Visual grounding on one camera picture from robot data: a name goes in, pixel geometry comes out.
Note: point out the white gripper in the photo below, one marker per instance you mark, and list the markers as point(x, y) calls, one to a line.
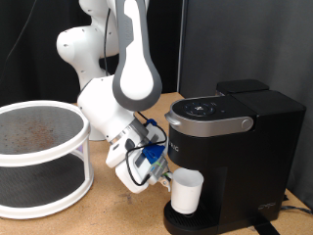
point(128, 176)

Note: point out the black Keurig coffee machine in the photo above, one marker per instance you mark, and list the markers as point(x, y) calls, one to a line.
point(260, 147)

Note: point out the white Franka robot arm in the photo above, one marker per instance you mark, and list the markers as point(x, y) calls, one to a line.
point(133, 75)

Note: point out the black tape strip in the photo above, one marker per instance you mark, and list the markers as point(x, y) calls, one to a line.
point(265, 228)

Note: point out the white two-tier turntable shelf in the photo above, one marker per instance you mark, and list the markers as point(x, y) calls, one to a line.
point(39, 130)

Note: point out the black curtain backdrop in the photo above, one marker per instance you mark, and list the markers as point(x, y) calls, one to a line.
point(29, 65)

